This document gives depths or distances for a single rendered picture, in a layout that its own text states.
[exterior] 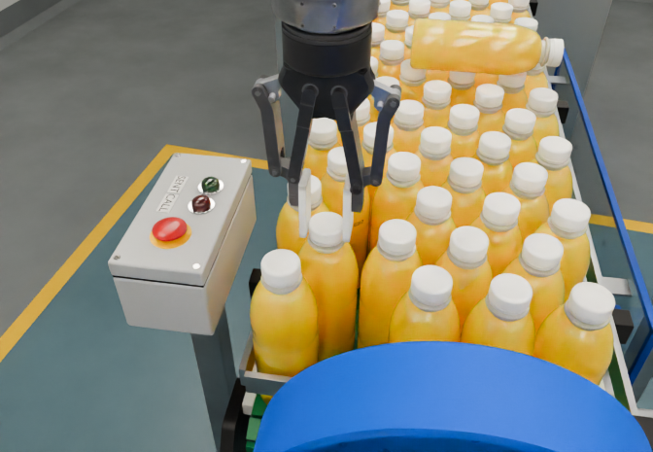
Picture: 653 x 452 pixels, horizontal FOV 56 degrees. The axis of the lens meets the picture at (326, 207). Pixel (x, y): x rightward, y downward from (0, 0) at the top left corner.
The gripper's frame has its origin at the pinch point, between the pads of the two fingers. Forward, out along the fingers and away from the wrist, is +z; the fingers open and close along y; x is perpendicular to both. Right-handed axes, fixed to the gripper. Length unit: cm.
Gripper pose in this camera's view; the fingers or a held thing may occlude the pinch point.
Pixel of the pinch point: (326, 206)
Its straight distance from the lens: 62.8
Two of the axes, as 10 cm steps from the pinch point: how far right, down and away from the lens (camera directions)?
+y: 9.9, 1.0, -1.2
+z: 0.0, 7.7, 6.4
